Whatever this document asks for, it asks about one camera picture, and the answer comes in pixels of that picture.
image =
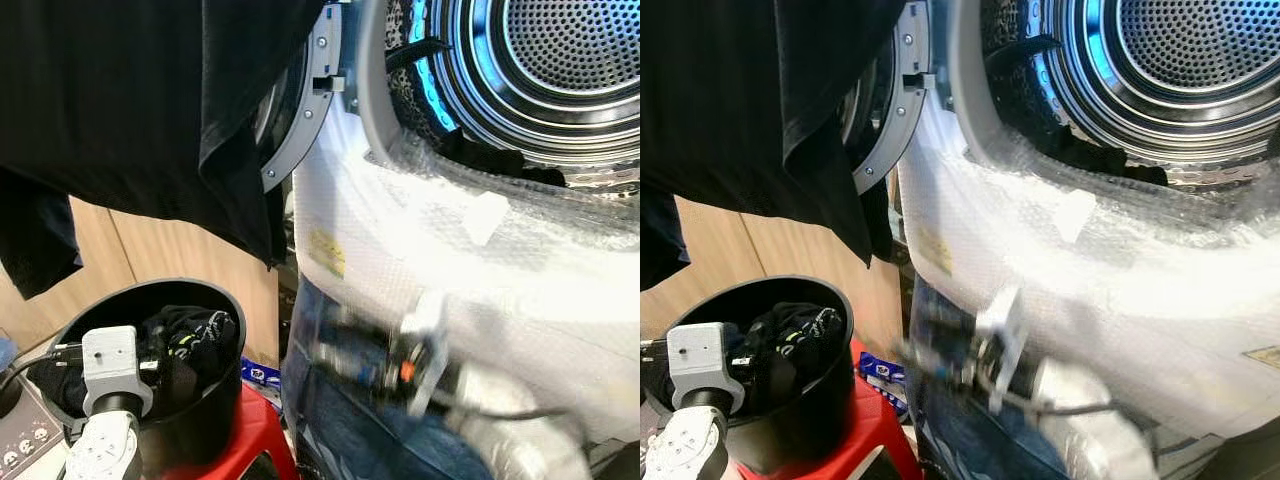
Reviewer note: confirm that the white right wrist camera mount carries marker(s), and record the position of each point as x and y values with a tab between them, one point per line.
428	340
1003	335

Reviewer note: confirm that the white bubble-wrapped washer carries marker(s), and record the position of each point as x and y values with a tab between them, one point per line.
520	270
1130	280

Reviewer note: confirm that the black plastic bucket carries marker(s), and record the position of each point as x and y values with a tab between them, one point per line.
815	410
210	420

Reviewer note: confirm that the steel washer drum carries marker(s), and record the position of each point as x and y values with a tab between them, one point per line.
1170	70
560	70

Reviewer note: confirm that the blue denim jeans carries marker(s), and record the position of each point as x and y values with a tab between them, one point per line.
960	440
340	430

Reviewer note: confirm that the yellow sticker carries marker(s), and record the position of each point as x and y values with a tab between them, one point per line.
327	255
934	252

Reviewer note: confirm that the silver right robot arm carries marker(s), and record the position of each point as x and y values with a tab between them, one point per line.
520	430
1090	430

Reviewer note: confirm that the black clothing piece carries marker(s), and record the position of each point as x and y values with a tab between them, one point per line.
1100	158
500	160

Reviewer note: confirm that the grey appliance with knobs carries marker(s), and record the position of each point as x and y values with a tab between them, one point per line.
25	440

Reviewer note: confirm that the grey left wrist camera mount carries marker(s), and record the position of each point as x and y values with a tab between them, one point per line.
110	360
695	355

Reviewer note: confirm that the white tape piece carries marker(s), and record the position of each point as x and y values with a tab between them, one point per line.
486	218
1074	215

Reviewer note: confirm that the grey washer door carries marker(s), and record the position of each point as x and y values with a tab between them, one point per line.
900	110
310	110

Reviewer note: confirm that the red plastic stool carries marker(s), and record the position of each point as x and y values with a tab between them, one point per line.
885	430
255	430

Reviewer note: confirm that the dark teal cloth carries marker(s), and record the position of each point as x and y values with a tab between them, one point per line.
55	385

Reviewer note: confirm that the blue printed packet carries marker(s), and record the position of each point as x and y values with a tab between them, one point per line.
885	378
262	373

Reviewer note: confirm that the yellow warning label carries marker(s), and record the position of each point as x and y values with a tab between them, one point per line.
1262	357

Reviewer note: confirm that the blue plastic bag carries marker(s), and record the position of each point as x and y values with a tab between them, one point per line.
5	355

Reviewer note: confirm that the black hanging shirt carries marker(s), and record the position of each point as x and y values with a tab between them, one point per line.
750	90
120	90

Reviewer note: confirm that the black garment yellow print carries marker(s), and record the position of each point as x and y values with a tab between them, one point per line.
205	335
810	330

